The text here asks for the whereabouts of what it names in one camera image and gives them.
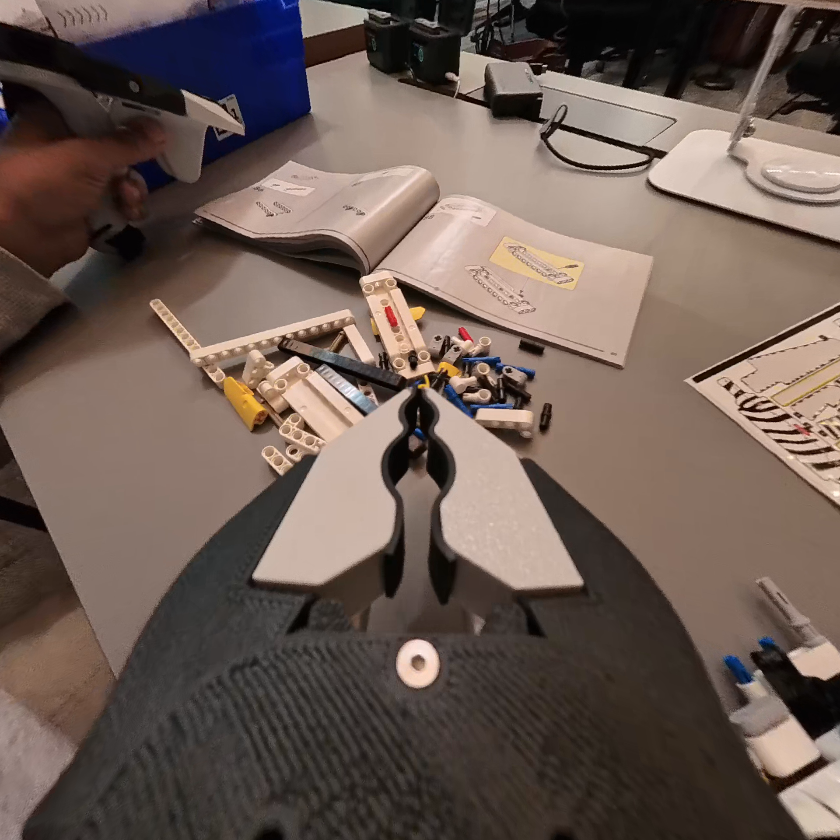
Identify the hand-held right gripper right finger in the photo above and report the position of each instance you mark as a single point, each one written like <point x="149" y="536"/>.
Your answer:
<point x="505" y="525"/>

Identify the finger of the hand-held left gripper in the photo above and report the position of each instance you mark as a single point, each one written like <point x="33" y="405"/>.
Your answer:
<point x="190" y="141"/>

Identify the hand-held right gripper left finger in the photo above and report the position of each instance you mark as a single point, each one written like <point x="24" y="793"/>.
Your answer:
<point x="328" y="525"/>

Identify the pile of lego pieces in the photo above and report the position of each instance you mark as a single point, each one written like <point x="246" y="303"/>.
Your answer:
<point x="308" y="387"/>

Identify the person's left forearm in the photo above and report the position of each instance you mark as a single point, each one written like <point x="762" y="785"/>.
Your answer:
<point x="26" y="302"/>

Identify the black lego pin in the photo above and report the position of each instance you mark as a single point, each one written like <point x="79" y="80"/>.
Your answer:
<point x="546" y="417"/>
<point x="531" y="346"/>

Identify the yellow lego panel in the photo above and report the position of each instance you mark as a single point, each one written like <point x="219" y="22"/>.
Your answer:
<point x="239" y="400"/>

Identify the partly built lego model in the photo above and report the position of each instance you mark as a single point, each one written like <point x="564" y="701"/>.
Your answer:
<point x="787" y="741"/>

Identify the person's left hand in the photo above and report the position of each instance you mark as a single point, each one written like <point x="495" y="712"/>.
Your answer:
<point x="52" y="197"/>

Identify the white printed paper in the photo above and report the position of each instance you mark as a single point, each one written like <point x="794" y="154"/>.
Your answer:
<point x="98" y="16"/>

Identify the blue plastic box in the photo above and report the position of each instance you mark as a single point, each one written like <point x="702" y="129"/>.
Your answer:
<point x="262" y="65"/>

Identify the open instruction booklet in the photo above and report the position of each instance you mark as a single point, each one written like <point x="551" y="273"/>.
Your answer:
<point x="558" y="308"/>

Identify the zebra striped sticker sheet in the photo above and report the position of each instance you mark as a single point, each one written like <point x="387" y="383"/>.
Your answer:
<point x="774" y="394"/>

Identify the person's torso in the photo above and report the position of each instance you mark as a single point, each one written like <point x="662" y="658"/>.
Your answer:
<point x="26" y="774"/>

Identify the white lamp base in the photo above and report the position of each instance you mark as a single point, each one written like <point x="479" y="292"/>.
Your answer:
<point x="695" y="170"/>

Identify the black office chair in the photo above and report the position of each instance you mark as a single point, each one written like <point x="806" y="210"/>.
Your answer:
<point x="814" y="79"/>
<point x="623" y="39"/>

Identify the white lego frame red pin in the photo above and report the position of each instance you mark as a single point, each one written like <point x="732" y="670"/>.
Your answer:
<point x="407" y="344"/>

